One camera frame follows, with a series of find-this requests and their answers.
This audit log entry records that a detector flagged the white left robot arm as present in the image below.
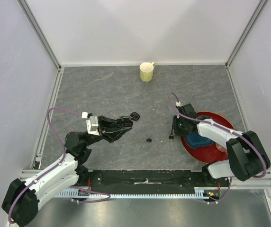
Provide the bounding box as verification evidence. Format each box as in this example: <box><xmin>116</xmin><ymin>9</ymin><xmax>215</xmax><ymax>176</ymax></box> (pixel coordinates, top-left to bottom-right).
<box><xmin>1</xmin><ymin>115</ymin><xmax>133</xmax><ymax>227</ymax></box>

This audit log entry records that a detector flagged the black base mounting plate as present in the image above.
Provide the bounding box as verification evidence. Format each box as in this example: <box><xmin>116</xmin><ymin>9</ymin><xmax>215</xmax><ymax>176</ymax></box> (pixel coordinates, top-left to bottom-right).
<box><xmin>75</xmin><ymin>170</ymin><xmax>229</xmax><ymax>195</ymax></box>

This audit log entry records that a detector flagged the aluminium frame post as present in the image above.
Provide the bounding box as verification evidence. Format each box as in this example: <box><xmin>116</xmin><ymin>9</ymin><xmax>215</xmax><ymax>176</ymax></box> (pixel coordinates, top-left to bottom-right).
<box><xmin>17</xmin><ymin>0</ymin><xmax>61</xmax><ymax>71</ymax></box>
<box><xmin>225</xmin><ymin>0</ymin><xmax>269</xmax><ymax>69</ymax></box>

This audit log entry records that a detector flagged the aluminium frame post right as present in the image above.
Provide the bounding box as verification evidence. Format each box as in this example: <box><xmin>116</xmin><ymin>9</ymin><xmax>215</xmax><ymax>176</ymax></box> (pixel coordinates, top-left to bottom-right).
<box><xmin>225</xmin><ymin>0</ymin><xmax>269</xmax><ymax>69</ymax></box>

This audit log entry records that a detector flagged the blue leaf-shaped dish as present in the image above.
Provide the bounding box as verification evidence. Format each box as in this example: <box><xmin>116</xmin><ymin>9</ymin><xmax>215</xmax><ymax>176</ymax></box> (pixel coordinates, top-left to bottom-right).
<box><xmin>184</xmin><ymin>133</ymin><xmax>214</xmax><ymax>149</ymax></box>

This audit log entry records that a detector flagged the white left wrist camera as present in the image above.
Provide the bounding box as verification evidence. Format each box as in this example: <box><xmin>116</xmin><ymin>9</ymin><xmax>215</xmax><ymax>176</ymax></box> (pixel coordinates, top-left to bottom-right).
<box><xmin>81</xmin><ymin>112</ymin><xmax>100</xmax><ymax>136</ymax></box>

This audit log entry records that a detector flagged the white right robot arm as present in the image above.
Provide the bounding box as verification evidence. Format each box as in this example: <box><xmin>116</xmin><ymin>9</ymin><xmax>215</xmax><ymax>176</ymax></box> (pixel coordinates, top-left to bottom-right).
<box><xmin>169</xmin><ymin>102</ymin><xmax>271</xmax><ymax>186</ymax></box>

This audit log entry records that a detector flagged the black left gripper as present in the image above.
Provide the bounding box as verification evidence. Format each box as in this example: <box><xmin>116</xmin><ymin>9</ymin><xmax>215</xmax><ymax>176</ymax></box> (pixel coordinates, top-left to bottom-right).
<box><xmin>84</xmin><ymin>115</ymin><xmax>132</xmax><ymax>147</ymax></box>

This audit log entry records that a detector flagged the black case with gold line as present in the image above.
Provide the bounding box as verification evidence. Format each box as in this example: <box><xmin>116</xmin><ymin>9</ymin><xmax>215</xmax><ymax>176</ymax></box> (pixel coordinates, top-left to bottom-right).
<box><xmin>130</xmin><ymin>112</ymin><xmax>140</xmax><ymax>121</ymax></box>

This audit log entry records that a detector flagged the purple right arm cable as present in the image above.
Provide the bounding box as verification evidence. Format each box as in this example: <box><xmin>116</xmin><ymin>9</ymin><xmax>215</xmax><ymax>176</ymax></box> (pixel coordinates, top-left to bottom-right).
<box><xmin>168</xmin><ymin>93</ymin><xmax>269</xmax><ymax>205</ymax></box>

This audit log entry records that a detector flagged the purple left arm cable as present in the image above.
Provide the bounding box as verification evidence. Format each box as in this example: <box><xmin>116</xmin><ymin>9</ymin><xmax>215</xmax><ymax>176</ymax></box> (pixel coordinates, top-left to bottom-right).
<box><xmin>7</xmin><ymin>107</ymin><xmax>112</xmax><ymax>224</ymax></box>

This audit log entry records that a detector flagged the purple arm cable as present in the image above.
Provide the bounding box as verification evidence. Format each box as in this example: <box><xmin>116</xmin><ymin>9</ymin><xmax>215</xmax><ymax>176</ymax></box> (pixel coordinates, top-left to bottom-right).
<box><xmin>168</xmin><ymin>93</ymin><xmax>269</xmax><ymax>205</ymax></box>
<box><xmin>7</xmin><ymin>107</ymin><xmax>112</xmax><ymax>224</ymax></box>

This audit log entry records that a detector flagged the aluminium frame post left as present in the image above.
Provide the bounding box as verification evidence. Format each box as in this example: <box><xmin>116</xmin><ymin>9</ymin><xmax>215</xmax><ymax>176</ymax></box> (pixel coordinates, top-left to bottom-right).
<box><xmin>17</xmin><ymin>0</ymin><xmax>61</xmax><ymax>71</ymax></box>

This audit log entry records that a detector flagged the red round plate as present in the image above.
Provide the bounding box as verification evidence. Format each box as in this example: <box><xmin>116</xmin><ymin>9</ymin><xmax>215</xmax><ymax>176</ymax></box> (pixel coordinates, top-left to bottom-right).
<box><xmin>181</xmin><ymin>111</ymin><xmax>234</xmax><ymax>164</ymax></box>

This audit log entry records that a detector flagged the white slotted cable duct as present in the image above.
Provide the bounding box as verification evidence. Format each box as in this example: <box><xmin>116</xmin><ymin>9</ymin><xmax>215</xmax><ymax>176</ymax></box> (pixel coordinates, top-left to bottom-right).
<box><xmin>57</xmin><ymin>185</ymin><xmax>221</xmax><ymax>199</ymax></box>

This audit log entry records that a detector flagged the pale green mug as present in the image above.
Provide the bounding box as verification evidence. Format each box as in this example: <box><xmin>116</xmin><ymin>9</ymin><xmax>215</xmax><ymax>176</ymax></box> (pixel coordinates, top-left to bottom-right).
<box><xmin>139</xmin><ymin>62</ymin><xmax>155</xmax><ymax>83</ymax></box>

